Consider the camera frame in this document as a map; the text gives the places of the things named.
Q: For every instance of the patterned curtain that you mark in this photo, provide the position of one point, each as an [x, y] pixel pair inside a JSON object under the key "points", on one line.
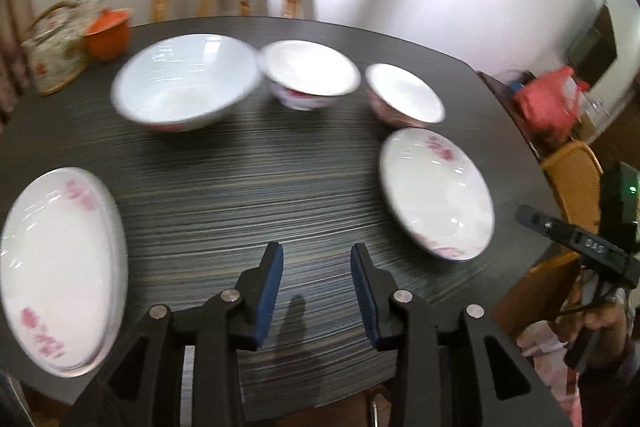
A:
{"points": [[12, 57]]}

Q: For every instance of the large white bowl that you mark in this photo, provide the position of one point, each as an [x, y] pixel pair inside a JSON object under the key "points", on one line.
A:
{"points": [[180, 82]]}

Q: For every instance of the orange ceramic cup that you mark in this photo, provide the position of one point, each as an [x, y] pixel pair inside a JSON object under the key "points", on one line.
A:
{"points": [[107, 37]]}

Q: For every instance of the wooden side table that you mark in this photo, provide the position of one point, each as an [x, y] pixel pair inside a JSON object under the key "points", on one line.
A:
{"points": [[505, 107]]}

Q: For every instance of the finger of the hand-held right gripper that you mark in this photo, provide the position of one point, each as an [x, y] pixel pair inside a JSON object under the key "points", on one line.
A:
{"points": [[580, 244]]}

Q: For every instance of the medium white floral bowl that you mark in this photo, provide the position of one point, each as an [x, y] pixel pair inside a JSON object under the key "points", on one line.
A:
{"points": [[310, 67]]}

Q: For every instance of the pink floral white plate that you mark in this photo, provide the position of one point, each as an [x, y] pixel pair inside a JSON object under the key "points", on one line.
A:
{"points": [[435, 197]]}

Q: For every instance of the floral ceramic teapot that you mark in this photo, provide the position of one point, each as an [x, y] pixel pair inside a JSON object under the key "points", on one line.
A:
{"points": [[55, 52]]}

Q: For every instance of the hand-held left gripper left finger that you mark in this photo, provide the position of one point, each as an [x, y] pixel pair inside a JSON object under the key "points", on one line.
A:
{"points": [[270, 287]]}

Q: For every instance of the person's patterned clothing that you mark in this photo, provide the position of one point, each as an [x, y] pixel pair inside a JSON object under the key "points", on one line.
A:
{"points": [[550, 367]]}

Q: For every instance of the dark wall frame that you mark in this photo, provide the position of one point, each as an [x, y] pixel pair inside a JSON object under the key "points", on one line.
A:
{"points": [[595, 42]]}

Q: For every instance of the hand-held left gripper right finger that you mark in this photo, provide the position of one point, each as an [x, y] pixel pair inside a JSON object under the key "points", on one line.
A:
{"points": [[361, 292]]}

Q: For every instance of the person's right hand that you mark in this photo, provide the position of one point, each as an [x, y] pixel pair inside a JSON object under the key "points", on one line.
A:
{"points": [[610, 322]]}

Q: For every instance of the oval white floral plates stack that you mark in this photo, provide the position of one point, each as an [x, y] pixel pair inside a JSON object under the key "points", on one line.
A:
{"points": [[55, 262]]}

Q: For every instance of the red plastic bag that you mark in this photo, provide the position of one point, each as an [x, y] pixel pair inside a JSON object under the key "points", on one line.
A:
{"points": [[545, 107]]}

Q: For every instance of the wicker chair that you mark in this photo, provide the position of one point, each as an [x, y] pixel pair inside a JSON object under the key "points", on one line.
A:
{"points": [[572, 177]]}

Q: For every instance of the small white floral bowl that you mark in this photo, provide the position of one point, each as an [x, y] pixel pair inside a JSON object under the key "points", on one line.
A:
{"points": [[405, 92]]}

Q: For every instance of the plain white plate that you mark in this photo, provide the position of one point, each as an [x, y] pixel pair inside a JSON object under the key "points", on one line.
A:
{"points": [[120, 257]]}

